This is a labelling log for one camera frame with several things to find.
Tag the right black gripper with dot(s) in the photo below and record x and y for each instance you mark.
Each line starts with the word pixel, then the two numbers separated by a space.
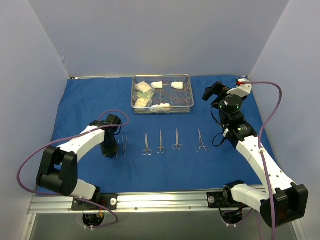
pixel 217 92

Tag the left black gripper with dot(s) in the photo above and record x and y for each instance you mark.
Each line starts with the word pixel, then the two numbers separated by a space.
pixel 109 152

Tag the steel tweezers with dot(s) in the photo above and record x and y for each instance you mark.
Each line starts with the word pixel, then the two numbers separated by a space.
pixel 117 153
pixel 124 145

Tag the blue surgical drape cloth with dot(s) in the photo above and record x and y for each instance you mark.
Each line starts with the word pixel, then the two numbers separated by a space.
pixel 84 100

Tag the steel hemostat clamp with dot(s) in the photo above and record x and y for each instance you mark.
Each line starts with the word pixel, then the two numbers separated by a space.
pixel 201 144

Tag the straight steel scissors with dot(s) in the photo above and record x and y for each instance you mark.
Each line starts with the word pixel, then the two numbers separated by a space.
pixel 160 149

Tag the steel surgical scissors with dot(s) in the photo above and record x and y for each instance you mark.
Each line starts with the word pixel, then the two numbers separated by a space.
pixel 177 145

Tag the steel mesh instrument tray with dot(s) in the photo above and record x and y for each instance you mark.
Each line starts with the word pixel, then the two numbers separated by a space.
pixel 180 101

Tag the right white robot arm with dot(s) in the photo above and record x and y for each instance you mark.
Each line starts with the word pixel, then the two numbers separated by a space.
pixel 284 201

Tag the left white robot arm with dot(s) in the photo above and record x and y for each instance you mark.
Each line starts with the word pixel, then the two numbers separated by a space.
pixel 58 170

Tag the peach gauze pack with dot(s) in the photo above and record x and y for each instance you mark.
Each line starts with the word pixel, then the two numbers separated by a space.
pixel 143 103

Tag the white gauze roll right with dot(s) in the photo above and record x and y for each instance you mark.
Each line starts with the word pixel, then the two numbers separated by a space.
pixel 178 85

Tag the white gauze roll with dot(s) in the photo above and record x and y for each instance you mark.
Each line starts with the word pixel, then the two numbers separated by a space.
pixel 178 85
pixel 157 85

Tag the green paper packet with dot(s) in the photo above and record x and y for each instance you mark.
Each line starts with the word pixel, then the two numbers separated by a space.
pixel 147 95

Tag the white gauze pad front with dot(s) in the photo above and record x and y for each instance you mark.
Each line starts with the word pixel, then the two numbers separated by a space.
pixel 161 105

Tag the cream gauze pack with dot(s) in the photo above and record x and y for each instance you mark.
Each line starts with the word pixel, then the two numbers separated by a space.
pixel 143 87

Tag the white gauze roll middle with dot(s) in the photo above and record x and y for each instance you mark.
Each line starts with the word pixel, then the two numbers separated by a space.
pixel 157 85

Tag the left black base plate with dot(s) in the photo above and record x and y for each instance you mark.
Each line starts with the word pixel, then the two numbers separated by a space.
pixel 108 200

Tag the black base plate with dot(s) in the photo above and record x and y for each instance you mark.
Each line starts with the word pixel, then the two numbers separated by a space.
pixel 108 200
pixel 216 199

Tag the aluminium front rail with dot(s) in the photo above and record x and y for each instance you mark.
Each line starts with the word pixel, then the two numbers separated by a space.
pixel 131 202

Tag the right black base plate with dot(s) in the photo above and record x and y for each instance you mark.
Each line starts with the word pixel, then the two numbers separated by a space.
pixel 216 199

